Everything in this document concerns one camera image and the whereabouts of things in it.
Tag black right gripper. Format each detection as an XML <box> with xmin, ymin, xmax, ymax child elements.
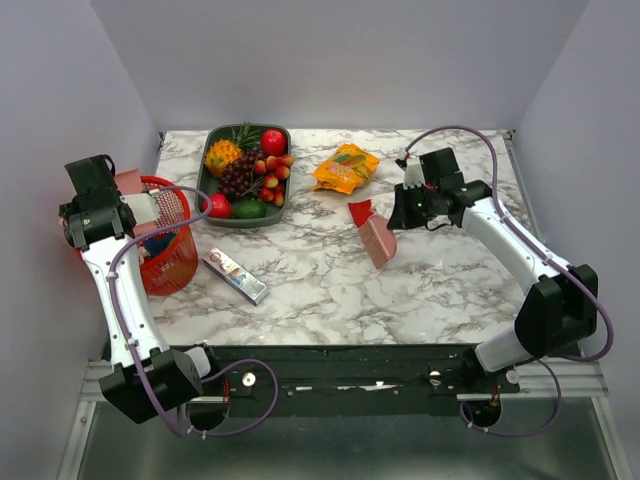
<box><xmin>388</xmin><ymin>180</ymin><xmax>440</xmax><ymax>229</ymax></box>

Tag pink hand brush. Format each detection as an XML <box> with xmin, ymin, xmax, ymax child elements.
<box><xmin>358</xmin><ymin>214</ymin><xmax>397</xmax><ymax>270</ymax></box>

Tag silver toothpaste box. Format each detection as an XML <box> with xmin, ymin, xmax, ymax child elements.
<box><xmin>202</xmin><ymin>248</ymin><xmax>268</xmax><ymax>306</ymax></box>

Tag pink plastic dustpan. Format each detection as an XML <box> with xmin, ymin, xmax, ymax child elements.
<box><xmin>115</xmin><ymin>169</ymin><xmax>163</xmax><ymax>237</ymax></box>

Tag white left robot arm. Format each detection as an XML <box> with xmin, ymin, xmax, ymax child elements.
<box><xmin>59</xmin><ymin>154</ymin><xmax>222</xmax><ymax>424</ymax></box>

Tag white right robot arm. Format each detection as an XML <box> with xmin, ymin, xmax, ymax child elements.
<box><xmin>387</xmin><ymin>148</ymin><xmax>598</xmax><ymax>392</ymax></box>

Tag red paper scrap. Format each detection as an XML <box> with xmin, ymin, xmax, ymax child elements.
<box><xmin>348</xmin><ymin>199</ymin><xmax>374</xmax><ymax>228</ymax></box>

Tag orange snack bag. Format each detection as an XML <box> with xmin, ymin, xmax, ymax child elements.
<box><xmin>312</xmin><ymin>144</ymin><xmax>380</xmax><ymax>195</ymax></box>

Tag toy cherries bunch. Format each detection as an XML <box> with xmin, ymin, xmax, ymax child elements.
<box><xmin>253</xmin><ymin>154</ymin><xmax>295</xmax><ymax>208</ymax></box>

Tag red toy apple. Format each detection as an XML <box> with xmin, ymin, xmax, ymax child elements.
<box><xmin>208</xmin><ymin>193</ymin><xmax>233</xmax><ymax>219</ymax></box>
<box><xmin>260</xmin><ymin>128</ymin><xmax>288</xmax><ymax>156</ymax></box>

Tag green toy avocado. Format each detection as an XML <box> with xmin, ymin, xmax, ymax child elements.
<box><xmin>233</xmin><ymin>199</ymin><xmax>267</xmax><ymax>219</ymax></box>

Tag purple toy grapes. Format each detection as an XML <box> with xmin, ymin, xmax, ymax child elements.
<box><xmin>216</xmin><ymin>149</ymin><xmax>267</xmax><ymax>201</ymax></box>

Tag toy pineapple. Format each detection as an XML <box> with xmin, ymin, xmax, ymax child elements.
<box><xmin>204</xmin><ymin>122</ymin><xmax>259</xmax><ymax>177</ymax></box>

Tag grey fruit tray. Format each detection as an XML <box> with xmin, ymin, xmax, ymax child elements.
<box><xmin>197</xmin><ymin>122</ymin><xmax>294</xmax><ymax>228</ymax></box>

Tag red mesh waste basket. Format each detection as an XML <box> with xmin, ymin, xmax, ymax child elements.
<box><xmin>59</xmin><ymin>157</ymin><xmax>198</xmax><ymax>296</ymax></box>

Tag blue crumpled paper scrap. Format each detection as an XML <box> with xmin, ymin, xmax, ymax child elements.
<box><xmin>142</xmin><ymin>232</ymin><xmax>175</xmax><ymax>259</ymax></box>

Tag white crumpled tissue, left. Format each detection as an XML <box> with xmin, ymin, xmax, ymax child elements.
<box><xmin>138</xmin><ymin>246</ymin><xmax>150</xmax><ymax>264</ymax></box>

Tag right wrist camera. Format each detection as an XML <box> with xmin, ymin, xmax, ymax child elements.
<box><xmin>395</xmin><ymin>155</ymin><xmax>426</xmax><ymax>190</ymax></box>

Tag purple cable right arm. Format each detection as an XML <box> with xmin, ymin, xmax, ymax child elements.
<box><xmin>402</xmin><ymin>124</ymin><xmax>616</xmax><ymax>439</ymax></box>

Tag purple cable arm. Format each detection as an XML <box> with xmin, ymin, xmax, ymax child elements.
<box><xmin>402</xmin><ymin>124</ymin><xmax>616</xmax><ymax>439</ymax></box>
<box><xmin>108</xmin><ymin>185</ymin><xmax>281</xmax><ymax>439</ymax></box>

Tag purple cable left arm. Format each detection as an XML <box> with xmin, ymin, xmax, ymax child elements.
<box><xmin>108</xmin><ymin>185</ymin><xmax>281</xmax><ymax>439</ymax></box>

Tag aluminium frame rail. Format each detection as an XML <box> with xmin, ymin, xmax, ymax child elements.
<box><xmin>79</xmin><ymin>358</ymin><xmax>609</xmax><ymax>402</ymax></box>

